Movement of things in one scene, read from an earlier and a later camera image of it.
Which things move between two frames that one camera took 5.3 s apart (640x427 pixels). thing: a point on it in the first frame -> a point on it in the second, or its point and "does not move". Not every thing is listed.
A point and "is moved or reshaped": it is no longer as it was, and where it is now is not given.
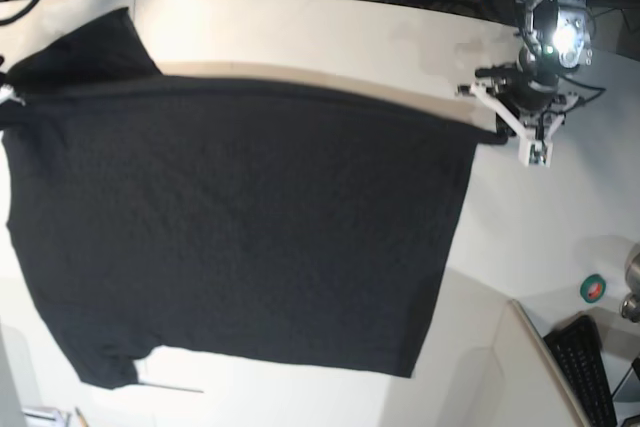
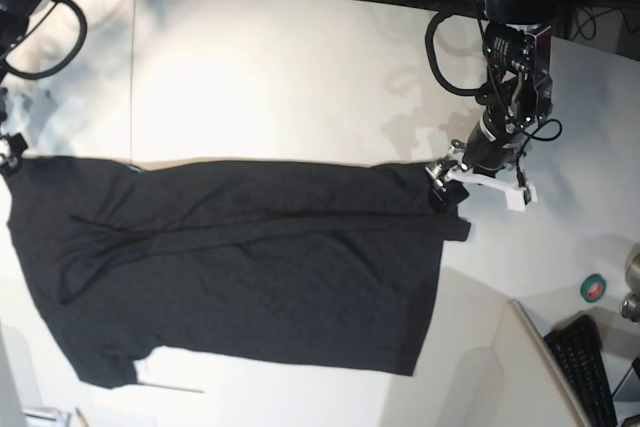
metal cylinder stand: (630, 304) does not move
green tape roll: (592, 288) does not move
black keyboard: (578, 346) does not move
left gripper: (8, 93) -> (16, 146)
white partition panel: (537, 391) does not move
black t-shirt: (224, 220) is moved or reshaped
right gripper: (525, 87) -> (490, 148)
